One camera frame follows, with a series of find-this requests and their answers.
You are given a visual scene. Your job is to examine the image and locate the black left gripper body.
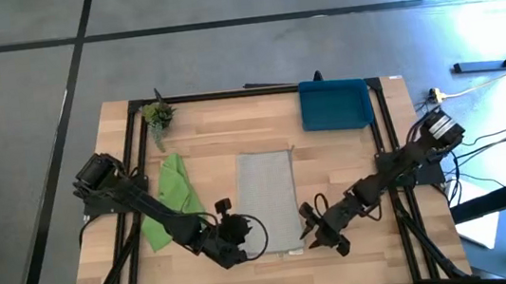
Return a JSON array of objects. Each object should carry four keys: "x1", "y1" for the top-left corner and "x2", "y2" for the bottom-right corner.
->
[{"x1": 216, "y1": 211, "x2": 254, "y2": 255}]

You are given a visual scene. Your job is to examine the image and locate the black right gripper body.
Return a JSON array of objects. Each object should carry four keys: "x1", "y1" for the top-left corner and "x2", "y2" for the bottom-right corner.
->
[{"x1": 297, "y1": 196, "x2": 365, "y2": 252}]

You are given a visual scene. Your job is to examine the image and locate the grey waffle microfiber towel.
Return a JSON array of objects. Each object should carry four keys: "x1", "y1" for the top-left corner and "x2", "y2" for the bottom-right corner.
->
[{"x1": 230, "y1": 145, "x2": 307, "y2": 262}]

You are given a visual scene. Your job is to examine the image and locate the green microfiber towel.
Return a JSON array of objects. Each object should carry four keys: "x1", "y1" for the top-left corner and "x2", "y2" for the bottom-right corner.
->
[{"x1": 132, "y1": 149, "x2": 212, "y2": 255}]

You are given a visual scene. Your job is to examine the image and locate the blue basket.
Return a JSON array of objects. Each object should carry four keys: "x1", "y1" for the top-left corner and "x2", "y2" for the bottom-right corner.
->
[{"x1": 296, "y1": 73, "x2": 377, "y2": 136}]

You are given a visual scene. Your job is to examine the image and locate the green artificial potted plant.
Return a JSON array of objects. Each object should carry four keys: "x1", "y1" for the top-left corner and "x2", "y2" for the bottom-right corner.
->
[{"x1": 140, "y1": 97, "x2": 182, "y2": 155}]

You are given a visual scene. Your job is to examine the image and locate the white board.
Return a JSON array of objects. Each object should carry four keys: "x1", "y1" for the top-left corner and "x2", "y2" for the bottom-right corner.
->
[{"x1": 448, "y1": 175, "x2": 506, "y2": 254}]

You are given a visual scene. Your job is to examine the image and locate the black slanted desk bar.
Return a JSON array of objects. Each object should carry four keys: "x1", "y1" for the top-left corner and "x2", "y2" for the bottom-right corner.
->
[{"x1": 447, "y1": 179, "x2": 506, "y2": 225}]

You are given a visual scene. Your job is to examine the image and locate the yellow power plug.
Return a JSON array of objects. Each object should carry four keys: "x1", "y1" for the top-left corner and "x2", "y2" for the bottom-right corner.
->
[{"x1": 427, "y1": 85, "x2": 446, "y2": 104}]

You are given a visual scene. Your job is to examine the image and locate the black desk leg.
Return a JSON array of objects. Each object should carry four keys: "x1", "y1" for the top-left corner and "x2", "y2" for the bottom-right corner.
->
[{"x1": 449, "y1": 29, "x2": 506, "y2": 77}]

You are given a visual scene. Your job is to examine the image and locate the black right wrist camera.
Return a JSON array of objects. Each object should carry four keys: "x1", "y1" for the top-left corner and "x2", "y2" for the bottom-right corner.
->
[{"x1": 334, "y1": 237, "x2": 354, "y2": 258}]

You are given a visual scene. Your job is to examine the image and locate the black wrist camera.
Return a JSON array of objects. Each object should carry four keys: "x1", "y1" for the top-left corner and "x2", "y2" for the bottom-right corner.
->
[
  {"x1": 213, "y1": 197, "x2": 234, "y2": 217},
  {"x1": 334, "y1": 237, "x2": 354, "y2": 258}
]

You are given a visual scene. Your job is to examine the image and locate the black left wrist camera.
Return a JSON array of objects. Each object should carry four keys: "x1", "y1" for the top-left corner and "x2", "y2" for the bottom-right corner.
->
[{"x1": 213, "y1": 197, "x2": 234, "y2": 217}]

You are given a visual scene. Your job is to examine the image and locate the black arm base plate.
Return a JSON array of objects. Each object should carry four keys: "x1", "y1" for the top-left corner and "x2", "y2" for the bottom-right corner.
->
[
  {"x1": 375, "y1": 144, "x2": 446, "y2": 191},
  {"x1": 80, "y1": 172, "x2": 152, "y2": 218}
]

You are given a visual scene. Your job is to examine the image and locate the black aluminium table frame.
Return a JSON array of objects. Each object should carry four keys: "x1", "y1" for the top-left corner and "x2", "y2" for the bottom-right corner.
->
[{"x1": 49, "y1": 55, "x2": 473, "y2": 284}]

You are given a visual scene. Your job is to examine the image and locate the pale power cable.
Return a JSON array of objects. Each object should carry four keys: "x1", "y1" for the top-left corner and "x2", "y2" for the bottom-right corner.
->
[{"x1": 438, "y1": 57, "x2": 506, "y2": 101}]

